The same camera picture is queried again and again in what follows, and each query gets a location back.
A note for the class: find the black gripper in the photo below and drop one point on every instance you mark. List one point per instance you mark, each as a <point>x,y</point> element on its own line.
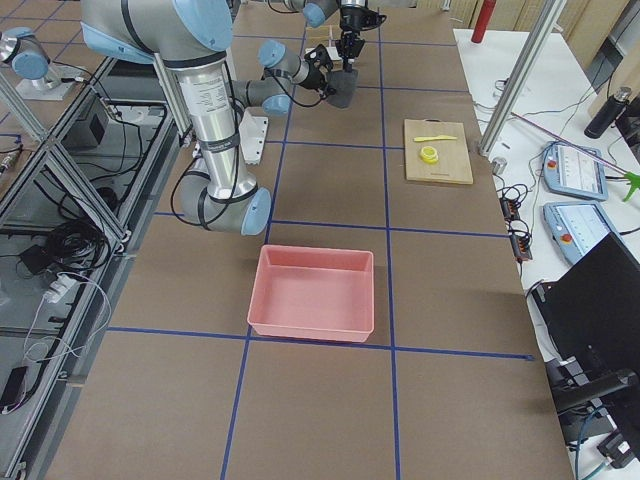
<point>348,21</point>
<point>317,78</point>

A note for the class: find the grey microfibre cloth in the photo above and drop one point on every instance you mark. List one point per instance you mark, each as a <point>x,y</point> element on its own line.
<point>342,86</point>

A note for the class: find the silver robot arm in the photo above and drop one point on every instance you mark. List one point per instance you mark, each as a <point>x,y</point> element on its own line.
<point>316,12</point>
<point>191,39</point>

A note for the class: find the white rectangular tray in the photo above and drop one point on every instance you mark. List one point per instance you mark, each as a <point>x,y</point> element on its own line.
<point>319,54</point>

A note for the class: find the yellow plastic knife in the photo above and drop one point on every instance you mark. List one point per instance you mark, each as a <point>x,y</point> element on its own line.
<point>419,139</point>

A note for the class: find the yellow lemon slices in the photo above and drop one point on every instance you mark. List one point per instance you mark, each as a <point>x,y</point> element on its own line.
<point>429,154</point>

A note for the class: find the bamboo cutting board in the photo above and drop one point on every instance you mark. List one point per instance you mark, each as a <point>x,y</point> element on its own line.
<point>454,165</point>

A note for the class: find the red bottle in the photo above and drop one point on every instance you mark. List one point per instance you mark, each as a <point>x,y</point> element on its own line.
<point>485,13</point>

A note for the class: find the pink plastic bin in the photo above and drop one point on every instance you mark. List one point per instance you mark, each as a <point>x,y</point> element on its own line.
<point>313,293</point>

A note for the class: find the black electronics box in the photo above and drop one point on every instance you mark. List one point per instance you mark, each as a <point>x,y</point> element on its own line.
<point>89,128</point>

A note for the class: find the upper teach pendant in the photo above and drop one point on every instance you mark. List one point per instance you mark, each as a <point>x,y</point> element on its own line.
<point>569,171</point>

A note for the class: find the teach pendant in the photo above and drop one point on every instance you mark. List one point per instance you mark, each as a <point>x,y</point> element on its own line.
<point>577,226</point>
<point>569,171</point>

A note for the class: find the black orange connector strip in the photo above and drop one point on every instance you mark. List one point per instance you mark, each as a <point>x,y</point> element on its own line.
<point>518,230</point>

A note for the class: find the black bottle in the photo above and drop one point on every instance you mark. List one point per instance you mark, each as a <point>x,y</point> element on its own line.
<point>613,107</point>

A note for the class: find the lower teach pendant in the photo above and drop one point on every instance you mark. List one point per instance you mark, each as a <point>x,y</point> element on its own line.
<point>577,226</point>

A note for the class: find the green spray nozzle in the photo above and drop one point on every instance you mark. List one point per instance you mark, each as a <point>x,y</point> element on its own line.
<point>633,182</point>

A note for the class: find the white power adapter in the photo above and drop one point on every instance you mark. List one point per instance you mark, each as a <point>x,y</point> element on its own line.
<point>59,288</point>

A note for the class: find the black monitor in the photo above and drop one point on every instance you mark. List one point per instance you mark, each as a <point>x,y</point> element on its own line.
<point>592,311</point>

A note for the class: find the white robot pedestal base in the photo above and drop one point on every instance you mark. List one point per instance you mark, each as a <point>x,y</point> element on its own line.
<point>253,132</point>

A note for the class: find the aluminium frame post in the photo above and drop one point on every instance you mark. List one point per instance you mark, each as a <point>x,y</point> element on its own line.
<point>524,64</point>

